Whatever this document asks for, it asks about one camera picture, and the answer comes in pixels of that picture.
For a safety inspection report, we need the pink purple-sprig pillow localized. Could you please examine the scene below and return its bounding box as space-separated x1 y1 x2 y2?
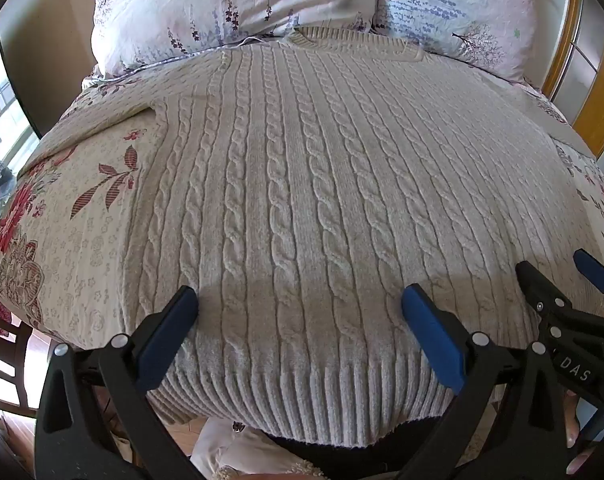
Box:
89 0 388 80

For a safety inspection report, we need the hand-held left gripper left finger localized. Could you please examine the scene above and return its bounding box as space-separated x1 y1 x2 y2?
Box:
36 286 218 480

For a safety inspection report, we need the window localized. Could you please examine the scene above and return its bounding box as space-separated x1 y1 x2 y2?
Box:
0 25 39 211

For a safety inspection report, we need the white fluffy garment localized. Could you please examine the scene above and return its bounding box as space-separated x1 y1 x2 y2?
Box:
189 414 308 480

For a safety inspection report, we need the person's right hand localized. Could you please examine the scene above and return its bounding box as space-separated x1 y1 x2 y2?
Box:
562 392 600 478

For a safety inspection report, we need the floral bedsheet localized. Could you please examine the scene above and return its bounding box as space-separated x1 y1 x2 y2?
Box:
0 75 604 356

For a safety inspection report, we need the wooden framed wardrobe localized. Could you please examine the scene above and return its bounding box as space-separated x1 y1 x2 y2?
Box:
541 0 604 158

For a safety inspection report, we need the pale blue-flower pillow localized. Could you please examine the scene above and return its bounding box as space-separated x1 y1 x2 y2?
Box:
374 0 547 86

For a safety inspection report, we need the black garment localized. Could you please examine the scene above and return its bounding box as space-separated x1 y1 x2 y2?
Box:
267 410 450 480

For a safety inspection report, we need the dark wooden chair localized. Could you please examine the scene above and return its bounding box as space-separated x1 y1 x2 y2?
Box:
0 305 39 413

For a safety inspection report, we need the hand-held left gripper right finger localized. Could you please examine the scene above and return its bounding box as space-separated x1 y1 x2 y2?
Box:
401 284 583 480

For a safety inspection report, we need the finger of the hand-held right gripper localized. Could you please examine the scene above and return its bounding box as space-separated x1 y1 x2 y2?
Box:
515 260 575 333
573 249 604 322

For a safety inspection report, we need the cream cable-knit sweater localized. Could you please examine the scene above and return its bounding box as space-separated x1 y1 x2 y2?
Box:
29 27 604 448

